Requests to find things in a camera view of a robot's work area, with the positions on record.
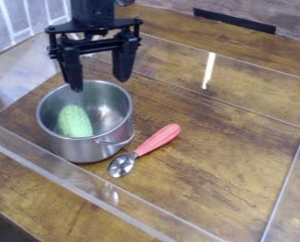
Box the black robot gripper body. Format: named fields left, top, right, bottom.
left=46, top=0, right=144, bottom=59

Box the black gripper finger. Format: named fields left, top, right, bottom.
left=112, top=40, right=138, bottom=82
left=58, top=47, right=82, bottom=93

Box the green bitter gourd toy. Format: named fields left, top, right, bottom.
left=58, top=105, right=93, bottom=137

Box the silver metal pot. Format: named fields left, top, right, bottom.
left=35, top=80, right=134, bottom=164

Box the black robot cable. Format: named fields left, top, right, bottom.
left=114, top=0, right=137, bottom=8

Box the black wall strip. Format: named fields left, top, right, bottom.
left=193, top=8, right=276, bottom=35

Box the red-handled metal spoon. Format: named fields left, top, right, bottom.
left=107, top=124, right=181, bottom=178

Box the clear acrylic tray wall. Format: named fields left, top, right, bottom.
left=0, top=35, right=300, bottom=242

